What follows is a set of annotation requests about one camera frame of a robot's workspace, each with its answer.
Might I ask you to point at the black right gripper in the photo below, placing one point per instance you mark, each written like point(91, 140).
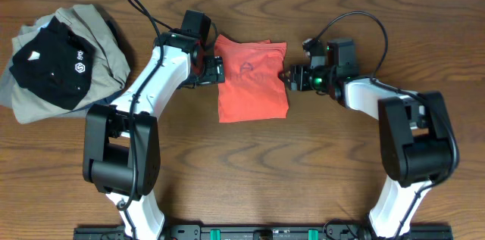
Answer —
point(302, 83)

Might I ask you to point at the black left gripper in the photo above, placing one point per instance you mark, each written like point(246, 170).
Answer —
point(216, 70)

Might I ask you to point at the red soccer t-shirt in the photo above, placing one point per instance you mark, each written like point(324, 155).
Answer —
point(252, 89)

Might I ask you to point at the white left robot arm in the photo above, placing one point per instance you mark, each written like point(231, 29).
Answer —
point(121, 155)

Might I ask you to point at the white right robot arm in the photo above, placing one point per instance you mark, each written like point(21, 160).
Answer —
point(417, 147)

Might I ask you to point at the khaki folded shirt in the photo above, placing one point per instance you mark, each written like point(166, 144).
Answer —
point(109, 71)

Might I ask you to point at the navy blue folded garment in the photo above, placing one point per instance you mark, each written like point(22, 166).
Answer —
point(107, 100)

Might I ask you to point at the black polo shirt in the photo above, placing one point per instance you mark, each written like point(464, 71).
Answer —
point(56, 65)

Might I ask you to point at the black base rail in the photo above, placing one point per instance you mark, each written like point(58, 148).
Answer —
point(329, 231)

